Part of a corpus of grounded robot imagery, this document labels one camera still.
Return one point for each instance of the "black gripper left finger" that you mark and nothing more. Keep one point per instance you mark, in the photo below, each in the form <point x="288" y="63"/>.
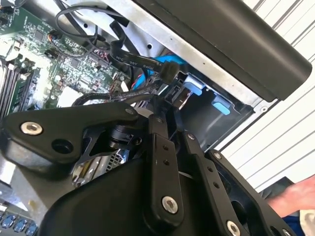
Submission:
<point x="61" y="123"/>

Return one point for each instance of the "hard disk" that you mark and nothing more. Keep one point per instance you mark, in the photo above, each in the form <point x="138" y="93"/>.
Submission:
<point x="195" y="89"/>

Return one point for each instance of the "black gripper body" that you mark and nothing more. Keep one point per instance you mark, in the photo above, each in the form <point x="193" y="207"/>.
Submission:
<point x="103" y="201"/>

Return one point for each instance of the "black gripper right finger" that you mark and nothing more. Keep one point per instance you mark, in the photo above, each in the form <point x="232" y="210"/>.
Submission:
<point x="206" y="172"/>

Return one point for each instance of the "person's bare hand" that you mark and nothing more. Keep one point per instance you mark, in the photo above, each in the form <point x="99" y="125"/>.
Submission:
<point x="295" y="196"/>

